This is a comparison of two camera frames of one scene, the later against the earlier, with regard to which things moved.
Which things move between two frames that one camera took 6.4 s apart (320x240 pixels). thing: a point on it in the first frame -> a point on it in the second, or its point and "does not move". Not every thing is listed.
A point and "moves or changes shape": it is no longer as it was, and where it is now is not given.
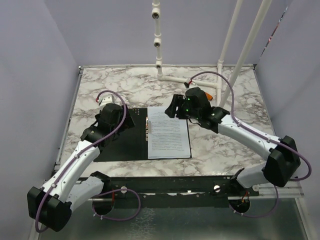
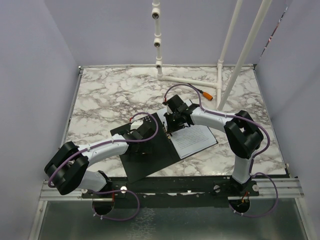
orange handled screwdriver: (208, 96) does not move
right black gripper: (177, 100) -> (171, 128)
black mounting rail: (175, 191) does not move
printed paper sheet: (169, 138) -> (190, 139)
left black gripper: (128, 122) -> (145, 148)
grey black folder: (131, 145) moves or changes shape
